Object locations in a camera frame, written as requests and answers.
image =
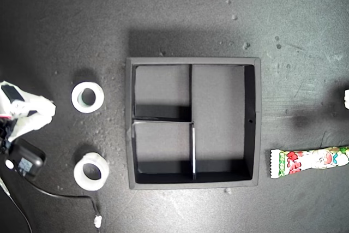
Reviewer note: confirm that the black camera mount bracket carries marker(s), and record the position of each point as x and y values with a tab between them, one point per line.
5	132

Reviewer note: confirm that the snack bar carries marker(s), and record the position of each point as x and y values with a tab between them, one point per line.
308	160

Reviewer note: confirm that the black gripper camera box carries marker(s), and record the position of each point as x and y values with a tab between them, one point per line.
27	162

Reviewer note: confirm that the black tray with wells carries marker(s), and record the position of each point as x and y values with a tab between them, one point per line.
218	94

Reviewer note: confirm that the white tape roll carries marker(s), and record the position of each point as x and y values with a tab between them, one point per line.
77	173
75	97

